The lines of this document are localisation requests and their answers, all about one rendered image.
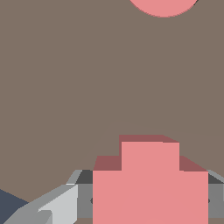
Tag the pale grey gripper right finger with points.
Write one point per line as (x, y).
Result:
(216, 198)

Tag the pink round disc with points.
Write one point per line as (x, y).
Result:
(163, 7)

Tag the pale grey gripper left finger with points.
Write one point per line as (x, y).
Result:
(62, 204)

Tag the pink stepped block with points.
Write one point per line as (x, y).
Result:
(150, 189)

